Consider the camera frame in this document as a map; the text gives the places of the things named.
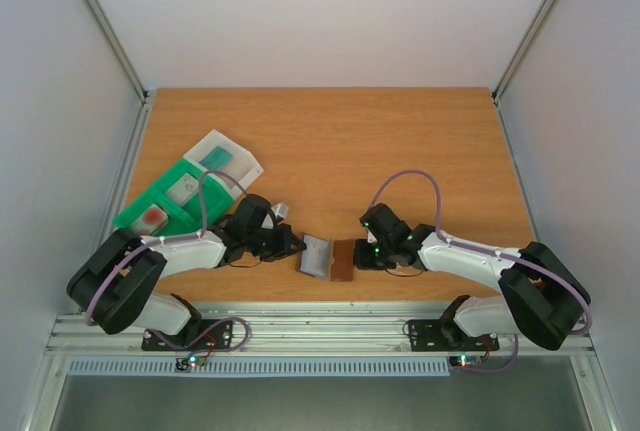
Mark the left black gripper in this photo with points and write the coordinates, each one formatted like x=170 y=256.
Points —
x=284 y=250

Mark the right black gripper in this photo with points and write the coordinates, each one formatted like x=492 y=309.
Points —
x=366 y=253

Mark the white patterned credit card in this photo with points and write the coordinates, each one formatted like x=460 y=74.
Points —
x=183 y=190

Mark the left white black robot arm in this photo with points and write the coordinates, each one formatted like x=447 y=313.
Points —
x=115 y=286

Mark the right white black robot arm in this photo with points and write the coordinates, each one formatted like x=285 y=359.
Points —
x=536 y=295

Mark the teal card in bin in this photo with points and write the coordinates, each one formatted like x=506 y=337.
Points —
x=217 y=158

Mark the red spotted card in tray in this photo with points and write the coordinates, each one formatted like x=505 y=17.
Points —
x=151 y=220

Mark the green plastic compartment tray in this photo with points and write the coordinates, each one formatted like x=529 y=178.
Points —
x=170 y=205

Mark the white translucent plastic bin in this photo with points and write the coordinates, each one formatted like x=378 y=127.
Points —
x=243 y=170

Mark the right controller board with leds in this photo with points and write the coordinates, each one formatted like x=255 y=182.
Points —
x=467 y=361

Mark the controller board with leds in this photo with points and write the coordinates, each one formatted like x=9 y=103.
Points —
x=189 y=364
x=467 y=361

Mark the left controller board with leds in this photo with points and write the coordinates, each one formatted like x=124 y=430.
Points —
x=189 y=364

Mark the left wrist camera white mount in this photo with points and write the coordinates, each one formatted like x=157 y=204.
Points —
x=277 y=214

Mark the aluminium frame rail front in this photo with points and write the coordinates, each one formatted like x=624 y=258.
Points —
x=278 y=329

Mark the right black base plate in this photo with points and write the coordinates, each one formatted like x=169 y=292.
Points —
x=430 y=335

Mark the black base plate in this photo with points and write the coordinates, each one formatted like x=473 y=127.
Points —
x=210 y=333
x=430 y=335

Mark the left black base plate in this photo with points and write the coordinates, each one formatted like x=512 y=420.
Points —
x=210 y=333

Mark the grey slotted cable duct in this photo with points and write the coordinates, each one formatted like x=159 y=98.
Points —
x=263 y=367

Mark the right aluminium corner post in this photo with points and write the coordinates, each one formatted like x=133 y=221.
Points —
x=533 y=30

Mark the aluminium corner post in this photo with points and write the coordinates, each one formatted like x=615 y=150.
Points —
x=105 y=27
x=533 y=30

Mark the left aluminium corner post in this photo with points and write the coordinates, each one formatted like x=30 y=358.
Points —
x=105 y=27

